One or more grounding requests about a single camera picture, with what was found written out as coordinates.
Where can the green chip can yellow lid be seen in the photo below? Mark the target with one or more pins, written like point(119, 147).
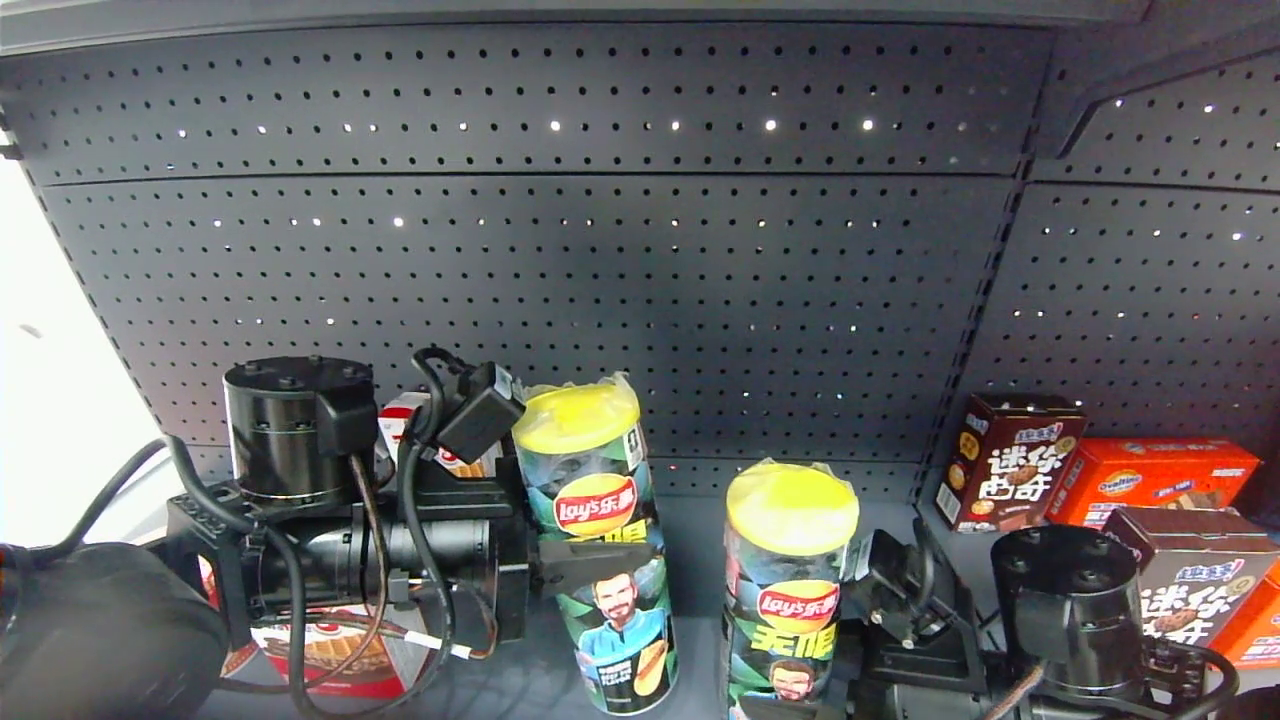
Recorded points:
point(590, 470)
point(790, 560)

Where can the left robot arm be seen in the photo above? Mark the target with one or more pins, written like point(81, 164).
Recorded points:
point(290, 430)

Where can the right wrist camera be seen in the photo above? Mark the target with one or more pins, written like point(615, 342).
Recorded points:
point(895, 585)

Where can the red waffle cookie box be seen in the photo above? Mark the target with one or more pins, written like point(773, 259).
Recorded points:
point(345, 665)

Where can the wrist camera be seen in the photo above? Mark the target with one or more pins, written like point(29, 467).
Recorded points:
point(895, 585)
point(480, 410)

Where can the white and red snack box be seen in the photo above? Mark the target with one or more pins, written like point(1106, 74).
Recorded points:
point(398, 420)

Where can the black shop shelf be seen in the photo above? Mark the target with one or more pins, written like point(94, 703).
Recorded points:
point(700, 280)

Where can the orange wafer box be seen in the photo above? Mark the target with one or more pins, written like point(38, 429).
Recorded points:
point(1255, 625)
point(1150, 480)

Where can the brown cookie box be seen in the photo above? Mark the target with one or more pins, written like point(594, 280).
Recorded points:
point(1010, 465)
point(1190, 580)

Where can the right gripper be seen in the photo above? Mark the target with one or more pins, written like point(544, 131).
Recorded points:
point(920, 685)

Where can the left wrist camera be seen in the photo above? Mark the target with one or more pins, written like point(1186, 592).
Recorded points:
point(480, 410)

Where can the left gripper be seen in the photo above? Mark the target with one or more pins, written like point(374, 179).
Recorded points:
point(440, 555)

